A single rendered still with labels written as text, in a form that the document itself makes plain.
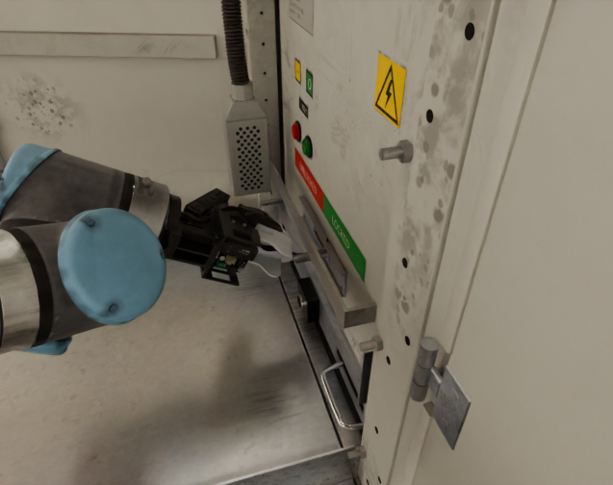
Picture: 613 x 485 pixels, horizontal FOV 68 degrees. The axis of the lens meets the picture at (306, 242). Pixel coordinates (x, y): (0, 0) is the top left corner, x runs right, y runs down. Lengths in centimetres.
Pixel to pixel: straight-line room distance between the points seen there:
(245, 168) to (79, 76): 41
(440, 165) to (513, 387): 13
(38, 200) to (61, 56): 57
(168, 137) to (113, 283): 70
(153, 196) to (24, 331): 24
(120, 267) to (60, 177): 19
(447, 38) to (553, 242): 13
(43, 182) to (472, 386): 44
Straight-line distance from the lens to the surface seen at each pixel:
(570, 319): 19
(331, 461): 61
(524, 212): 19
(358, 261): 56
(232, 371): 75
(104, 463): 72
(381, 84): 44
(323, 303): 73
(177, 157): 106
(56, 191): 54
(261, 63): 89
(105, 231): 37
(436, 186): 28
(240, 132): 79
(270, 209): 99
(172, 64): 98
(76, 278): 35
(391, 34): 43
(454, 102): 26
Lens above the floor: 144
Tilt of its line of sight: 37 degrees down
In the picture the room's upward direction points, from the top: straight up
